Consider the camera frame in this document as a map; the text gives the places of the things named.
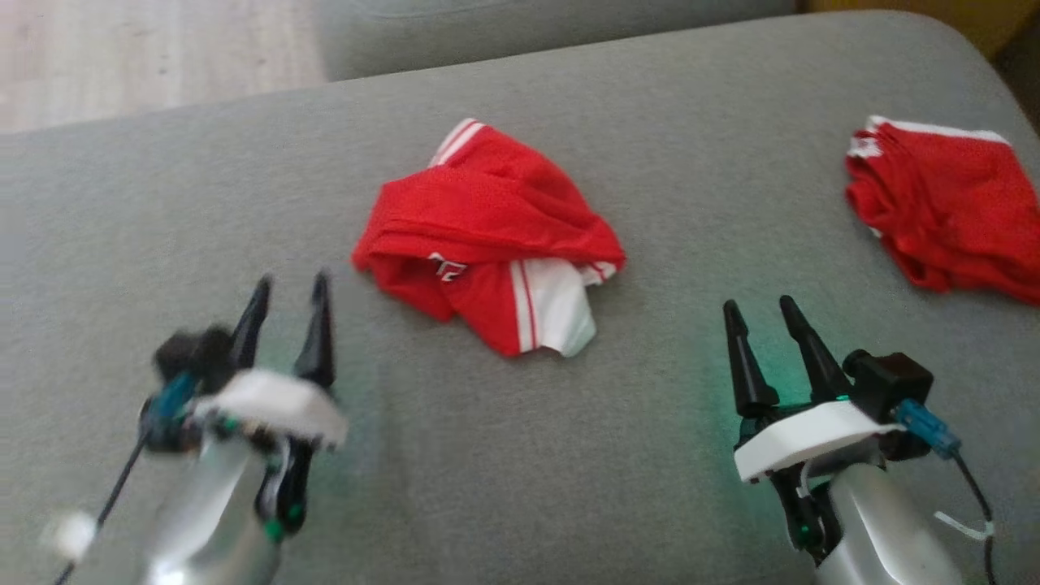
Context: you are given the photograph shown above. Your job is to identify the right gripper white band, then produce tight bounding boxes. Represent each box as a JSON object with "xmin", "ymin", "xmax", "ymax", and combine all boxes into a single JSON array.
[{"xmin": 722, "ymin": 294, "xmax": 904, "ymax": 563}]

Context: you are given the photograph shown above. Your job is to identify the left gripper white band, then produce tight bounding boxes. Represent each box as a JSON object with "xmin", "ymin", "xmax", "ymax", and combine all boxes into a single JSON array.
[{"xmin": 193, "ymin": 271, "xmax": 350, "ymax": 544}]

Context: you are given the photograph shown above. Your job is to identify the plain red shorts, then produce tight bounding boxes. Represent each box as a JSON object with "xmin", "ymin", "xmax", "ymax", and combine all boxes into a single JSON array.
[{"xmin": 845, "ymin": 115, "xmax": 1040, "ymax": 306}]

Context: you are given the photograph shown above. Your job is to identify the red jersey with white stripes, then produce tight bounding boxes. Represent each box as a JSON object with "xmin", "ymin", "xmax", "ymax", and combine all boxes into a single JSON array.
[{"xmin": 351, "ymin": 118, "xmax": 627, "ymax": 359}]

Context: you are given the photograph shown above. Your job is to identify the large grey sofa seat cushion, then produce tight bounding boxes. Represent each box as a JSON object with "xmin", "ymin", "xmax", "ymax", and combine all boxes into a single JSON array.
[{"xmin": 0, "ymin": 10, "xmax": 1040, "ymax": 585}]

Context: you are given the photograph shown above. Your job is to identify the left blue cable connector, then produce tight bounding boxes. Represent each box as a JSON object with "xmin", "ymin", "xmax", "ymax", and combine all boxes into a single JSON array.
[{"xmin": 140, "ymin": 372, "xmax": 201, "ymax": 452}]

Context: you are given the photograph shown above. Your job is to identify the blue cable connector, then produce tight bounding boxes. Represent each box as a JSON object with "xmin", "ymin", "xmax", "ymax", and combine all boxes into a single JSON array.
[
  {"xmin": 894, "ymin": 398, "xmax": 963, "ymax": 458},
  {"xmin": 140, "ymin": 372, "xmax": 201, "ymax": 452}
]

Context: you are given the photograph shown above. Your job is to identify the right blue cable connector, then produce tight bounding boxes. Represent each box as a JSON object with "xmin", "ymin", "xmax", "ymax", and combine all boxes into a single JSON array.
[{"xmin": 894, "ymin": 398, "xmax": 963, "ymax": 458}]

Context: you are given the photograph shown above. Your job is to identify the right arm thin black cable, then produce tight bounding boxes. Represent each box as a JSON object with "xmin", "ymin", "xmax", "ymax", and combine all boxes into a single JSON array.
[{"xmin": 951, "ymin": 451, "xmax": 999, "ymax": 585}]

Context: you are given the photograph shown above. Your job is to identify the right cable white tie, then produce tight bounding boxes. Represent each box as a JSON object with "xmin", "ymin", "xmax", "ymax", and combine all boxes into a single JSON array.
[{"xmin": 933, "ymin": 510, "xmax": 997, "ymax": 542}]

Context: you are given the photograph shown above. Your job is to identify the left cable white tag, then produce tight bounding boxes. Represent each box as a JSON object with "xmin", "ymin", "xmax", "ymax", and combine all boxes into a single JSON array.
[{"xmin": 41, "ymin": 510, "xmax": 98, "ymax": 563}]

